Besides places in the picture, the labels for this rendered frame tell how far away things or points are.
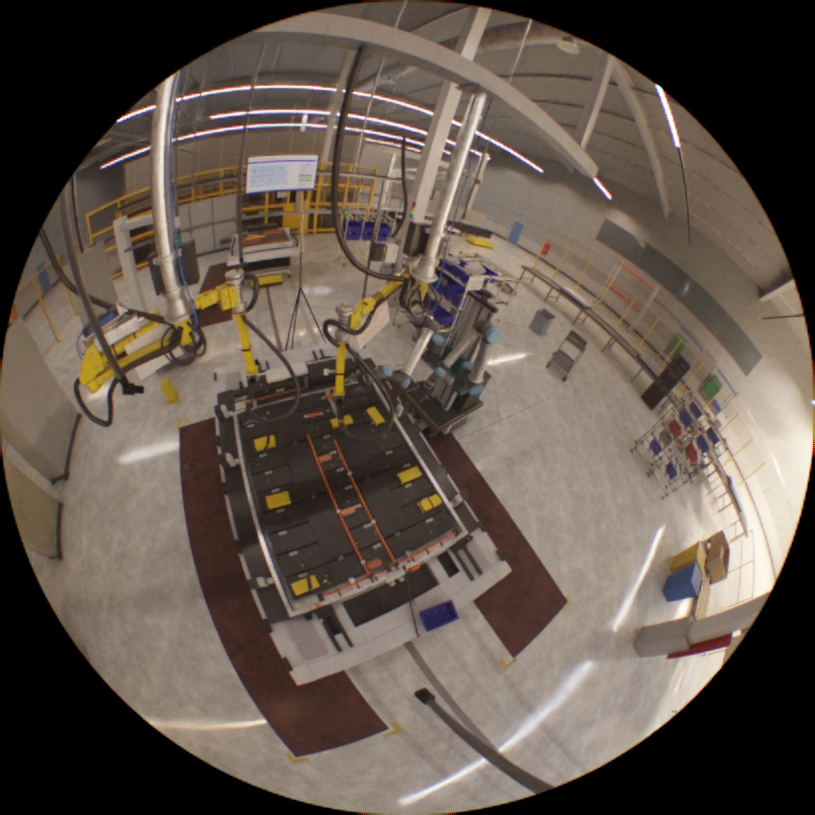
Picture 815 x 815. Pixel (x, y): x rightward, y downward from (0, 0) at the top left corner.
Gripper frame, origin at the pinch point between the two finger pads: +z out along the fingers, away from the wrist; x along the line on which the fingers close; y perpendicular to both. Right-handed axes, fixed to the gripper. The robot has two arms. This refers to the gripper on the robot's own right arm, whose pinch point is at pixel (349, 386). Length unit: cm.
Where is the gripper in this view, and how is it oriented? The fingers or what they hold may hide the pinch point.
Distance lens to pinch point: 202.9
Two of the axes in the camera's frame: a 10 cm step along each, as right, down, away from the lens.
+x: -2.8, -5.3, -8.0
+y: -2.3, -7.7, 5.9
